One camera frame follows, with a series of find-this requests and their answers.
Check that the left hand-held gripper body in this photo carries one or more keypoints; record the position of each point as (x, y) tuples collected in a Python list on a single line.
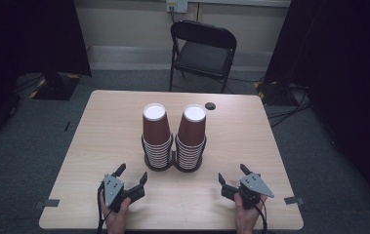
[(111, 190)]

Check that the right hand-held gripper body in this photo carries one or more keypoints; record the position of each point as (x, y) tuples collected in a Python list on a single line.
[(254, 187)]

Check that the single brown paper cup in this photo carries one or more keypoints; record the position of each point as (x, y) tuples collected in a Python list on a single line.
[(192, 128)]

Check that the person's left hand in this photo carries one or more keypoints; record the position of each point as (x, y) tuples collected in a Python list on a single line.
[(115, 221)]

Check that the person's right hand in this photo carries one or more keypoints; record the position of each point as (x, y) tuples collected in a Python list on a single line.
[(246, 219)]

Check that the grey tape strip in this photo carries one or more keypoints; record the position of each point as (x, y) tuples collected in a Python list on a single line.
[(47, 203), (294, 200)]

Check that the small black floor marker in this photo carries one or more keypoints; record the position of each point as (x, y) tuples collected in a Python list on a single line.
[(67, 126)]

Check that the black round table grommet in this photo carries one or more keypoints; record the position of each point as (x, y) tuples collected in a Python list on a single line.
[(210, 106)]

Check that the black stand base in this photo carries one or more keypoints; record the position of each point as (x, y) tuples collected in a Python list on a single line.
[(55, 87), (275, 92)]

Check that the black folding chair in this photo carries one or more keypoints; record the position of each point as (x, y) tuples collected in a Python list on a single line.
[(203, 57)]

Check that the dark curtain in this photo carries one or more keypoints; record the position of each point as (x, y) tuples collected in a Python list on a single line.
[(342, 65), (26, 35)]

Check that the white wall socket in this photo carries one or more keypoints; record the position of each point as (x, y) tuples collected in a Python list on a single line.
[(177, 5)]

